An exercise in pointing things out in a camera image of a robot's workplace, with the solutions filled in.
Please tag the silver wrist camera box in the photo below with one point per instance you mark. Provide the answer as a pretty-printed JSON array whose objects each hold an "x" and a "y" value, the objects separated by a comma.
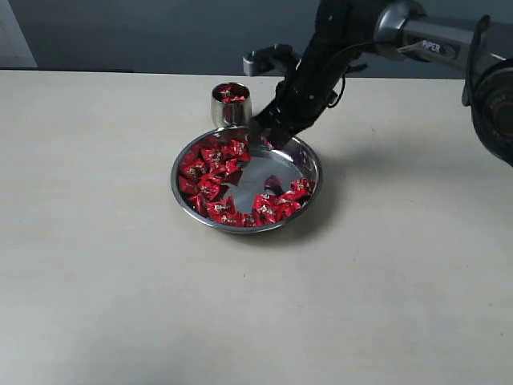
[{"x": 279, "y": 58}]

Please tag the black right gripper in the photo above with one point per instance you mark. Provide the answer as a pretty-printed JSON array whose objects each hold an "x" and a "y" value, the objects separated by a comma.
[{"x": 342, "y": 31}]

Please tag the round stainless steel plate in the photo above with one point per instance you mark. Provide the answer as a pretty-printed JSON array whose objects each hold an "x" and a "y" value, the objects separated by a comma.
[{"x": 272, "y": 189}]

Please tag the red wrapped candy left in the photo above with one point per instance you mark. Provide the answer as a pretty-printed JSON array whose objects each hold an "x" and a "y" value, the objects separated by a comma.
[{"x": 187, "y": 186}]

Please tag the red wrapped candy front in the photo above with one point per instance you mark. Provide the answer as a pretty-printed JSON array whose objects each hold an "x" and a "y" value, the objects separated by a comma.
[{"x": 231, "y": 219}]

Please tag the red wrapped candy front-left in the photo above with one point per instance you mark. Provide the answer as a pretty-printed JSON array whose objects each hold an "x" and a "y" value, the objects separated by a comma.
[{"x": 200, "y": 203}]

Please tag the red wrapped candy top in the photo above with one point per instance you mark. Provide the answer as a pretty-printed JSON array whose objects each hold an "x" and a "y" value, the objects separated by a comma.
[{"x": 237, "y": 149}]

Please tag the stainless steel cup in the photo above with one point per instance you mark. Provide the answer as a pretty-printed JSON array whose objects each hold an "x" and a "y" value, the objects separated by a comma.
[{"x": 230, "y": 114}]

